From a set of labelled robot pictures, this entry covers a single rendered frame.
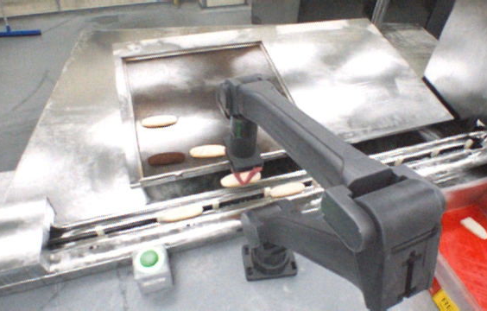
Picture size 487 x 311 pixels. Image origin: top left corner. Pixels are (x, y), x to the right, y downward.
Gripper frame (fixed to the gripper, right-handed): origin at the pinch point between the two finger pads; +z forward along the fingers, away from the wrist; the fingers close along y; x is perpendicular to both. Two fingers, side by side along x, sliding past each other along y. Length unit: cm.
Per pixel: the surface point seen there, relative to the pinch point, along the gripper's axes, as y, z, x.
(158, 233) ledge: -5.4, 7.4, 21.6
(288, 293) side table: -26.0, 11.2, -3.1
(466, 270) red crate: -35, 11, -46
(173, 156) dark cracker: 14.1, 3.1, 14.4
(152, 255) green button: -13.2, 2.9, 23.3
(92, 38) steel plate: 113, 13, 38
